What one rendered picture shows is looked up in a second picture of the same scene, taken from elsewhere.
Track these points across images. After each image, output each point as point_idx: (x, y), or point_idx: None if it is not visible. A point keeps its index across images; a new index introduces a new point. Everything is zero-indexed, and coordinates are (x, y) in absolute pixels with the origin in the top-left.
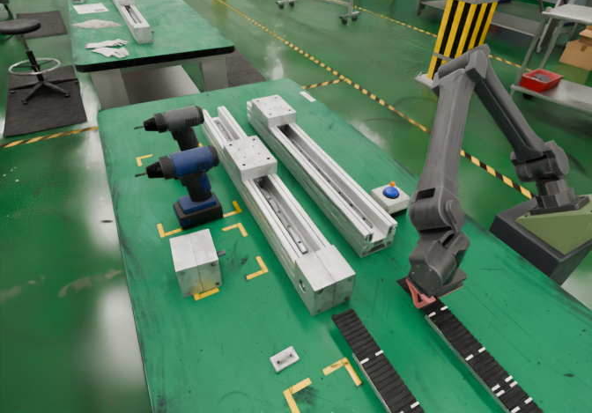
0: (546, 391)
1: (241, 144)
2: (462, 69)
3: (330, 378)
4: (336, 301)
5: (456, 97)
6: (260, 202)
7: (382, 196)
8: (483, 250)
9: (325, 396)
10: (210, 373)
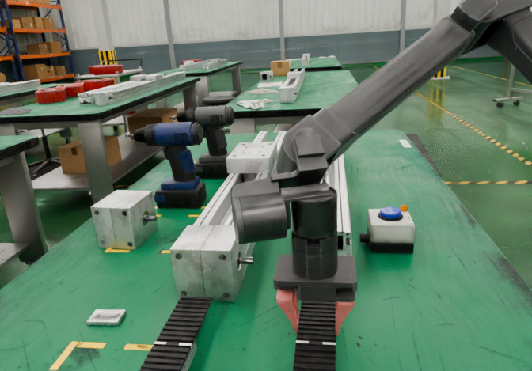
0: None
1: (253, 145)
2: (447, 14)
3: (124, 353)
4: (211, 292)
5: (419, 41)
6: (222, 187)
7: (374, 216)
8: (507, 327)
9: (98, 365)
10: (44, 300)
